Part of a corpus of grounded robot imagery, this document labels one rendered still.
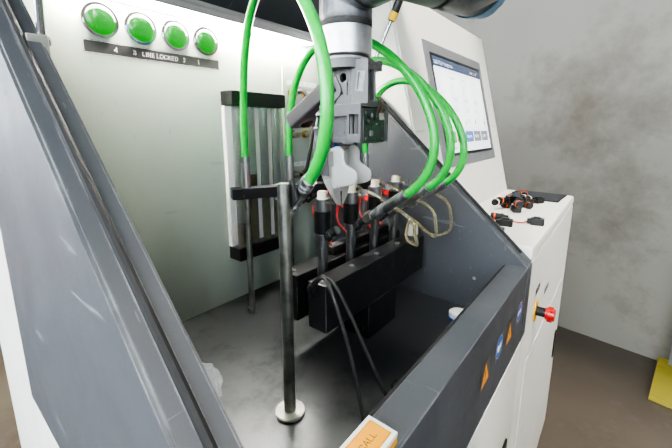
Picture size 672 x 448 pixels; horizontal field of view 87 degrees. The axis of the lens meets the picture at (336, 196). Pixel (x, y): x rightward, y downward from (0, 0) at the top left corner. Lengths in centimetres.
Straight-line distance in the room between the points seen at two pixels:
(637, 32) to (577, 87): 34
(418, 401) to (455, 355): 9
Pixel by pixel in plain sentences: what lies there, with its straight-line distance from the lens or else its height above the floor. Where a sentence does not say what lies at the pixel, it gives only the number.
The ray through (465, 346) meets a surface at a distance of 51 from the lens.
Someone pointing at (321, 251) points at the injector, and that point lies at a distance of 60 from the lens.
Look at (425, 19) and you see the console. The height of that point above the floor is 151.
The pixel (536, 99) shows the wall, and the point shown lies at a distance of 252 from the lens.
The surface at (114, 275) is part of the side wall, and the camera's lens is 32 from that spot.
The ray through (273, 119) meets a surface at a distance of 84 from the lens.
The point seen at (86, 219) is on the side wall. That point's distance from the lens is 35.
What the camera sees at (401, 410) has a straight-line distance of 40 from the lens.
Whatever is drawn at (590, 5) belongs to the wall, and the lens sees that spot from 254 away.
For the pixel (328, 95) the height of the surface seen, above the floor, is 125.
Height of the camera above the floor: 122
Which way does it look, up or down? 11 degrees down
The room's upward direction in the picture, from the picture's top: straight up
